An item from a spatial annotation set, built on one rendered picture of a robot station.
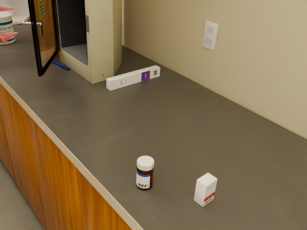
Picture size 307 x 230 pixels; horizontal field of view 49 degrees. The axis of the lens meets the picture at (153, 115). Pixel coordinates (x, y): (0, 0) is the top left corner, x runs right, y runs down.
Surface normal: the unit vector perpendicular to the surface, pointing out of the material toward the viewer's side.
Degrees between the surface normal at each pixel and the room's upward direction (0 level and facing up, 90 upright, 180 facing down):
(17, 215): 0
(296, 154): 0
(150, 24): 90
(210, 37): 90
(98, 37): 90
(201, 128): 0
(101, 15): 90
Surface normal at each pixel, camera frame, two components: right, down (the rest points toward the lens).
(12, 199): 0.05, -0.86
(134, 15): -0.78, 0.29
